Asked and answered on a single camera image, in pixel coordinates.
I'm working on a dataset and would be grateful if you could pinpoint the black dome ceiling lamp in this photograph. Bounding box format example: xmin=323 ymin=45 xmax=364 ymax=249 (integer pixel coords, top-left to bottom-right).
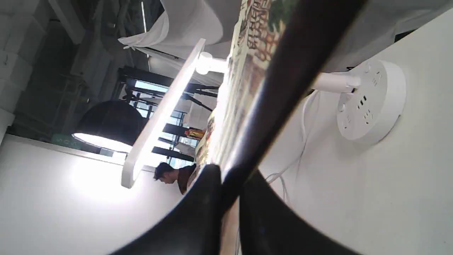
xmin=72 ymin=100 xmax=147 ymax=153

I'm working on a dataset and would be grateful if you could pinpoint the white lamp power cable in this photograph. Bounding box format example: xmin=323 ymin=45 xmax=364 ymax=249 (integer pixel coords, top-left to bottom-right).
xmin=265 ymin=90 xmax=321 ymax=255

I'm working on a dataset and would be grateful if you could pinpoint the person in brown shirt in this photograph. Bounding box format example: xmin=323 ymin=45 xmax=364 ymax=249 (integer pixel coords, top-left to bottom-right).
xmin=154 ymin=162 xmax=197 ymax=195

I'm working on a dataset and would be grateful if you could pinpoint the painted paper folding fan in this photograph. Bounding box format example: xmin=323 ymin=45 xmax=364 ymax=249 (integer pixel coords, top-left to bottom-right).
xmin=186 ymin=0 xmax=367 ymax=255

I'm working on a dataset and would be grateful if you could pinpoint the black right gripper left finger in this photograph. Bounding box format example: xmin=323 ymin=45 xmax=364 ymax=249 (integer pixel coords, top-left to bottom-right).
xmin=114 ymin=164 xmax=222 ymax=255

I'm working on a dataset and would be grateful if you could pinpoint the white desk lamp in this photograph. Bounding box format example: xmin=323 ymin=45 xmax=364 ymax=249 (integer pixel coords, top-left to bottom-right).
xmin=121 ymin=39 xmax=406 ymax=188

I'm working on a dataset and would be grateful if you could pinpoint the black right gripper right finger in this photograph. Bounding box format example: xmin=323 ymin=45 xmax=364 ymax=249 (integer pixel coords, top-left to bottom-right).
xmin=239 ymin=171 xmax=356 ymax=255

